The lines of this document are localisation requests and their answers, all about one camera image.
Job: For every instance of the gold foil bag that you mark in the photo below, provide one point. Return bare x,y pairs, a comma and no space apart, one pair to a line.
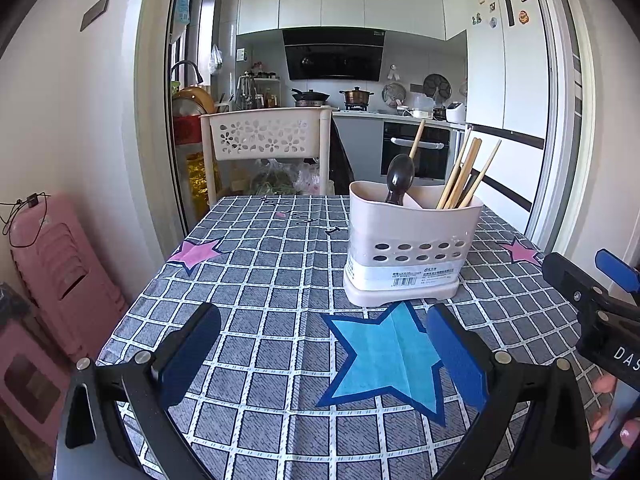
196,177

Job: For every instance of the grey wall switch plate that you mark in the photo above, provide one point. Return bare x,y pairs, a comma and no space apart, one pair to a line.
95,12

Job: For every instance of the red container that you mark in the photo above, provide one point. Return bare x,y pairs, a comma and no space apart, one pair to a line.
187,130

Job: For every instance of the round black mould pan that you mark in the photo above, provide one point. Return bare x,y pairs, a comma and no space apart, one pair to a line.
437,85

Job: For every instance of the black built-in oven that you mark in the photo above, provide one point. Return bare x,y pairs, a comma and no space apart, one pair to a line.
430,160

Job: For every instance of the person's right hand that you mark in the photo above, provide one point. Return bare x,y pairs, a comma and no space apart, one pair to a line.
604,384

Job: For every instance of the clear plastic container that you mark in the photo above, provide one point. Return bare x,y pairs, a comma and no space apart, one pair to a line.
421,105

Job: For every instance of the white countertop appliance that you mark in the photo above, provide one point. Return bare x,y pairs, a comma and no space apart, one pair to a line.
456,112

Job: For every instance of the white refrigerator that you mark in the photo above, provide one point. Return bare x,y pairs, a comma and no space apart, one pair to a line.
505,85

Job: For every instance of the white basket trolley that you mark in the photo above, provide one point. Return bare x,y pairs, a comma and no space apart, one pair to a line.
265,132

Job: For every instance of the grey checked tablecloth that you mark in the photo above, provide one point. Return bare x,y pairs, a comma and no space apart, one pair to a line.
270,285

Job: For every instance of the dark pink plastic stool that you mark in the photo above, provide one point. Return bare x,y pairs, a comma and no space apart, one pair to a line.
30,385

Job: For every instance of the round metal trivet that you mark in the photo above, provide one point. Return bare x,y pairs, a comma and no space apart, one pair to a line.
394,95

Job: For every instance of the hanging clear plastic bag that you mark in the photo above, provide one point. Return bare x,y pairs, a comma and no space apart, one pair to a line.
215,60

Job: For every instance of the black wok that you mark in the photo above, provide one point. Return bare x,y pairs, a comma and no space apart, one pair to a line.
310,96

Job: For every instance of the spice rack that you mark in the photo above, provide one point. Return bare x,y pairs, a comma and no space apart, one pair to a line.
269,87

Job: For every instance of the clear plastic bags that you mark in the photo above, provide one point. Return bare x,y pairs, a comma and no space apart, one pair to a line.
285,177

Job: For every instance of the black plastic bag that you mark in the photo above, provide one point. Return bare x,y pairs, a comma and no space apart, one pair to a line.
12,305

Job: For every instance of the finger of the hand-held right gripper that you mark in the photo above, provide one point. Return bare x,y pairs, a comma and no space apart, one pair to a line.
567,275
617,267

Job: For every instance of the hanging blue bag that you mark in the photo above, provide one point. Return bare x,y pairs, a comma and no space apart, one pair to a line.
181,2

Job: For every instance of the copper cooking pot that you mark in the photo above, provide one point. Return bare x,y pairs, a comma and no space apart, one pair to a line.
356,97

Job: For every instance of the white wall cabinets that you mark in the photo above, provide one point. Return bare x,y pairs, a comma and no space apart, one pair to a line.
340,5

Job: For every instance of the black spoon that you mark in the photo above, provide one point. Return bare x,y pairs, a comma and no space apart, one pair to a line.
400,175

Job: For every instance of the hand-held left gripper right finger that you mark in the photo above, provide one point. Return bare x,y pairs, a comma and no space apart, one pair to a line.
460,355

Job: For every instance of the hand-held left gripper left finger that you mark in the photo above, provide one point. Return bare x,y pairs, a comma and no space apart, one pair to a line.
192,355

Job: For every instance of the kitchen faucet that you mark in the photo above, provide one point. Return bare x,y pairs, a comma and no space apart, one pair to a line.
186,64

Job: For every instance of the black range hood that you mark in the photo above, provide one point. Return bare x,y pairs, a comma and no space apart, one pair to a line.
332,55

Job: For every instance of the glass kettle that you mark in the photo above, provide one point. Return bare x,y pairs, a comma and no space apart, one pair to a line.
246,92

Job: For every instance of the pink plastic stool stack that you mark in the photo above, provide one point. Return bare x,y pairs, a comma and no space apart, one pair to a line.
70,270

